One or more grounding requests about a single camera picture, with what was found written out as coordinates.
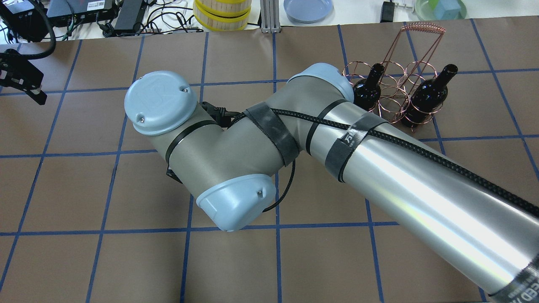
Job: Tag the green bowl with blocks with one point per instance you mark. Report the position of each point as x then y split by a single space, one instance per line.
432 10

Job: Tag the dark wine bottle in basket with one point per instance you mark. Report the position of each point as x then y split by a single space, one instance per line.
367 91

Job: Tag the aluminium frame post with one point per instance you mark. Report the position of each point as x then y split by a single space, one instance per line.
269 13

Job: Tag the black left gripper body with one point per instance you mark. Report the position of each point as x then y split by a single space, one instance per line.
26 82

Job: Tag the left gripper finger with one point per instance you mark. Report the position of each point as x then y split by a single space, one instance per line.
38 96

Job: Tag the yellow rimmed wooden basket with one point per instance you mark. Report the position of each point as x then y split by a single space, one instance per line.
222 15

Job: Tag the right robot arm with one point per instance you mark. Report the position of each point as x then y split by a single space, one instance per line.
484 231

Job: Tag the black power adapter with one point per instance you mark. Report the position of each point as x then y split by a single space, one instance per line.
387 12

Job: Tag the copper wire wine basket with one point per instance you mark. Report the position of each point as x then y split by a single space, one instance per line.
399 81

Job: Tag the blue plate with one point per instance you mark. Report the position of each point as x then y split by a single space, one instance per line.
307 11

